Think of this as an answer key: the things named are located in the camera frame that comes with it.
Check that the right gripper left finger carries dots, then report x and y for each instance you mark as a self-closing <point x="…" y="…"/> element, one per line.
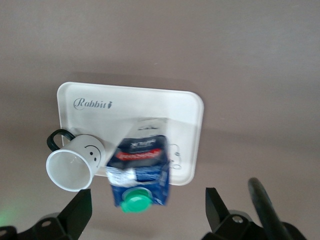
<point x="75" y="215"/>

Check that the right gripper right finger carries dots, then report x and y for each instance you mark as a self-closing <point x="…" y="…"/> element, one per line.
<point x="216" y="212"/>

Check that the blue milk carton green cap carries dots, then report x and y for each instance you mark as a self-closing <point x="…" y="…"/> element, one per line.
<point x="142" y="160"/>

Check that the cream rabbit print tray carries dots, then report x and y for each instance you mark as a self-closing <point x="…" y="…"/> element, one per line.
<point x="105" y="110"/>

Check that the brown table cover sheet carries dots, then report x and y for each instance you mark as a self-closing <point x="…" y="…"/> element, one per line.
<point x="160" y="37"/>

